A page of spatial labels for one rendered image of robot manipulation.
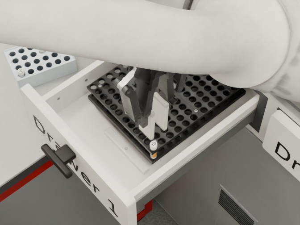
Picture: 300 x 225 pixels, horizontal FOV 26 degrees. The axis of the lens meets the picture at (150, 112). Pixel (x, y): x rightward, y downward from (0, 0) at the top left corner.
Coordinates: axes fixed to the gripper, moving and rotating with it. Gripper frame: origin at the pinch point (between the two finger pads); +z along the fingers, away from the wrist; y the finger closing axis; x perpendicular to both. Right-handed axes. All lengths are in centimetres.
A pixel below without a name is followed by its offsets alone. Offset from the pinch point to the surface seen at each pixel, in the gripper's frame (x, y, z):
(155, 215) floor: -20, -21, 99
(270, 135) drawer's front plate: 10.1, -18.2, 12.0
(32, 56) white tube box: -37.0, -0.2, 21.2
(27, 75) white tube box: -33.0, 3.8, 20.2
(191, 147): 3.9, -5.2, 10.0
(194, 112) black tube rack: -0.7, -10.1, 9.2
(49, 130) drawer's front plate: -14.6, 10.4, 11.2
